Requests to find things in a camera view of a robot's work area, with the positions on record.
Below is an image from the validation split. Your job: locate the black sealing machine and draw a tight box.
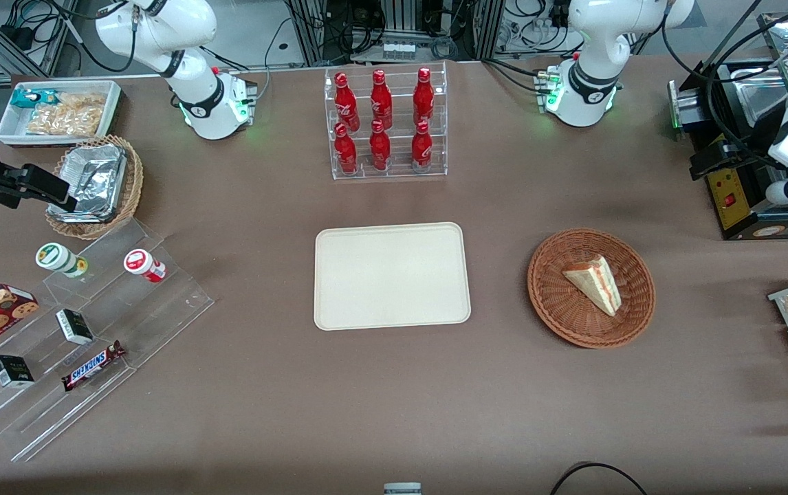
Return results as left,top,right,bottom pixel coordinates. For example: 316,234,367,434
668,58,788,241

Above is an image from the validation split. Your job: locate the beige plastic tray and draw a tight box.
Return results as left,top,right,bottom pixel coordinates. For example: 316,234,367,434
314,222,472,331

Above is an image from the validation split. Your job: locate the brown wicker basket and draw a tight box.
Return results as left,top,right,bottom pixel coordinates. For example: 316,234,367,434
527,228,657,349

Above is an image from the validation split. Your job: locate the Snickers chocolate bar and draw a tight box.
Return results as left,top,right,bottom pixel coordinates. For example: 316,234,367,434
62,340,127,393

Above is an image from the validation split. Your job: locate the aluminium profile frame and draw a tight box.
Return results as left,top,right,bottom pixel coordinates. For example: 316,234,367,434
285,0,506,67

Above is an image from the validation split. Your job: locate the teal snack packet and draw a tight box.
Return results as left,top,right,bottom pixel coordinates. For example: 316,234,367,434
11,89,59,109

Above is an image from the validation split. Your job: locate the aluminium foil container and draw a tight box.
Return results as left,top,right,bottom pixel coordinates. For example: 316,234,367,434
47,144,127,223

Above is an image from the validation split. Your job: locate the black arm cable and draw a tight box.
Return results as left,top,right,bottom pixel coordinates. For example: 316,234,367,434
661,0,788,173
43,0,139,74

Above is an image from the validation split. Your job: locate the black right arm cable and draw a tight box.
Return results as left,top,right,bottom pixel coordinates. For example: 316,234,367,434
43,0,139,74

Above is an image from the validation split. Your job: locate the red lid white cup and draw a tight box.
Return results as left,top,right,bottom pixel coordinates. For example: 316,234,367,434
124,249,167,284

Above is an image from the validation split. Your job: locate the clear acrylic bottle rack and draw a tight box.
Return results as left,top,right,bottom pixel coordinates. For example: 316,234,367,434
324,61,449,182

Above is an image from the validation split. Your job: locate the white rectangular snack bin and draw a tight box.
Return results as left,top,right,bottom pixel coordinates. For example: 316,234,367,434
0,80,123,147

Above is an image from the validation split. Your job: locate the light wicker basket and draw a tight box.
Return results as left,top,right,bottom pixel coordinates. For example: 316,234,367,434
45,135,144,241

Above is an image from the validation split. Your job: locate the clear acrylic stepped display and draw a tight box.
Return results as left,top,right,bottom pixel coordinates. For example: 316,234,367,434
0,219,215,463

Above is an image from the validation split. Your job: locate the clear bag of crackers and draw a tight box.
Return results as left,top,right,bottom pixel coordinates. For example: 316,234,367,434
26,93,107,137

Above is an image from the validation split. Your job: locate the red cola bottle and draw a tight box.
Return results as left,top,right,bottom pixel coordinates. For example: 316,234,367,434
371,69,393,130
334,72,360,132
369,120,392,172
334,123,359,175
411,120,434,173
413,67,435,127

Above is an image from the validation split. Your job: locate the small black carton box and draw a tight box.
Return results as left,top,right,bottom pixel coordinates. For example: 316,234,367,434
0,355,36,390
56,309,95,346

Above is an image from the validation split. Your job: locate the black floor cable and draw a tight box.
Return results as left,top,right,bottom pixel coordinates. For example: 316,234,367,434
549,461,649,495

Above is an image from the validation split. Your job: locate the black power adapter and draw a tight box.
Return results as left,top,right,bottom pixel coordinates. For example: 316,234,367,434
3,26,36,50

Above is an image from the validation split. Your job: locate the green lid white cup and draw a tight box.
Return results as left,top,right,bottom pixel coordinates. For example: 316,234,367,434
36,243,89,279

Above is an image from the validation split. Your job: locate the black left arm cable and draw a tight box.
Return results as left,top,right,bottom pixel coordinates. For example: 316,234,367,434
661,0,788,173

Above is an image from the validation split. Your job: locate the triangular wrapped sandwich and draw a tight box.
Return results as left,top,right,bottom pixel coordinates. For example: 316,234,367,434
562,255,624,318

